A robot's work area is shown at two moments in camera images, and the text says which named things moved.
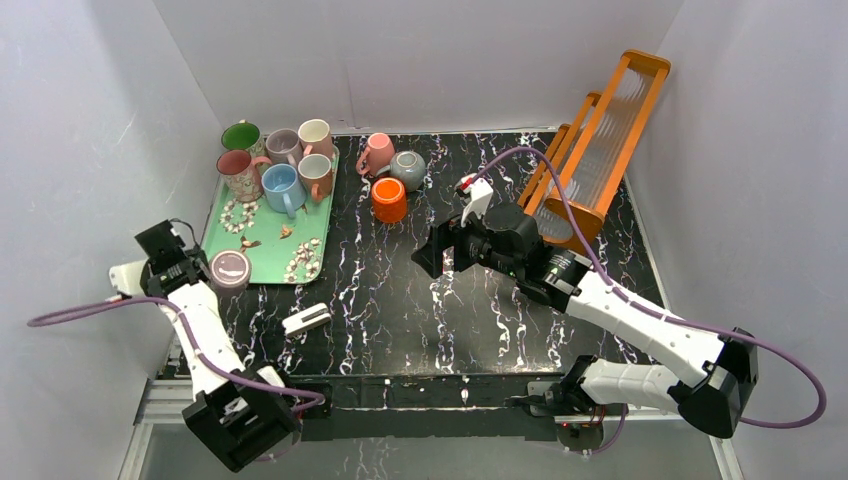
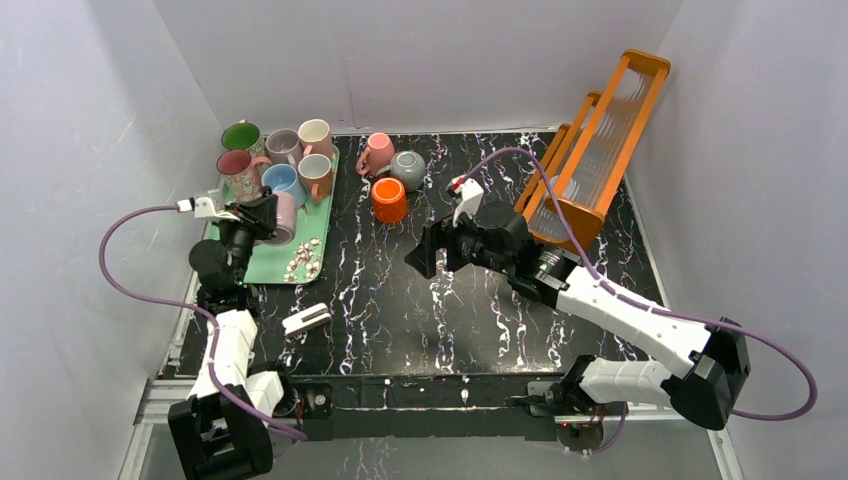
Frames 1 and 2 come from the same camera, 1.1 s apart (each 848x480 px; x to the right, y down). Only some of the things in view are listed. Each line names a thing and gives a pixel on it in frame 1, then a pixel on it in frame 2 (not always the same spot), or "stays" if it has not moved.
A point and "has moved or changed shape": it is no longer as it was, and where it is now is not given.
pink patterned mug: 241,174 stays
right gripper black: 449,245 stays
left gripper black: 159,241 to 258,214
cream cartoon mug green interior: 243,135 stays
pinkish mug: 232,271 has moved or changed shape
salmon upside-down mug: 315,171 stays
